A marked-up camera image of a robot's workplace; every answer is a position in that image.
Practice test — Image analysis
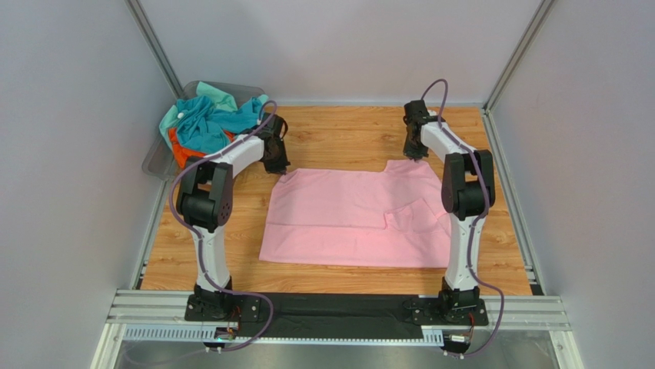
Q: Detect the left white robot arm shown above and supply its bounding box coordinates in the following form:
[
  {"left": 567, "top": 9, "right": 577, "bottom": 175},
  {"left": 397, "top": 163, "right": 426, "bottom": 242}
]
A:
[{"left": 175, "top": 113, "right": 290, "bottom": 315}]

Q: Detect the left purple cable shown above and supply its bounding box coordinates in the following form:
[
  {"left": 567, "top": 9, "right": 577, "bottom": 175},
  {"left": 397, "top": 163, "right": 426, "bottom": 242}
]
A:
[{"left": 168, "top": 99, "right": 278, "bottom": 353}]

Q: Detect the mint green t shirt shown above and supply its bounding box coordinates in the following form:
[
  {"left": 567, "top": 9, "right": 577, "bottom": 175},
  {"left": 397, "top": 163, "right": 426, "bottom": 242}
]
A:
[{"left": 159, "top": 81, "right": 241, "bottom": 148}]

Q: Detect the teal blue t shirt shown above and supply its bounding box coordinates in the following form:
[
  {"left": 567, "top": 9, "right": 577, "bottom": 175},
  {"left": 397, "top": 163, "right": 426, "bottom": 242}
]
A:
[{"left": 176, "top": 95, "right": 268, "bottom": 154}]

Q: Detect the pink t shirt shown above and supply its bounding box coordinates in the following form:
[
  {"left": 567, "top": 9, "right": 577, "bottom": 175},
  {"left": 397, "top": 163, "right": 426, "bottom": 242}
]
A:
[{"left": 259, "top": 160, "right": 451, "bottom": 268}]

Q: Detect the orange t shirt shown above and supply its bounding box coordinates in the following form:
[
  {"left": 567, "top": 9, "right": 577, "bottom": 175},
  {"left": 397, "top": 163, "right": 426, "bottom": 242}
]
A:
[{"left": 164, "top": 124, "right": 235, "bottom": 168}]

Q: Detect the aluminium frame rail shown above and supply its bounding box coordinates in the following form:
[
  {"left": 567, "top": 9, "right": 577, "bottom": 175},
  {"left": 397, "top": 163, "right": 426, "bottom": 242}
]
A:
[{"left": 105, "top": 290, "right": 584, "bottom": 368}]

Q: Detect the grey plastic bin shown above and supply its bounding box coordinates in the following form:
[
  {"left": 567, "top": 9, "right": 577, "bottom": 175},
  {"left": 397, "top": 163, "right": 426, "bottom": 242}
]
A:
[{"left": 141, "top": 81, "right": 264, "bottom": 181}]

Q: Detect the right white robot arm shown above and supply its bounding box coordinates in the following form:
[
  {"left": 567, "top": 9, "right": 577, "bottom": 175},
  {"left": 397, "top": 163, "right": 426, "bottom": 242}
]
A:
[{"left": 403, "top": 100, "right": 495, "bottom": 311}]

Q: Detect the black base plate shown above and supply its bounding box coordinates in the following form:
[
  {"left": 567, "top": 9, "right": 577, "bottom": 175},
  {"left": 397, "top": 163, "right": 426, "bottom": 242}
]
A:
[{"left": 184, "top": 292, "right": 489, "bottom": 340}]

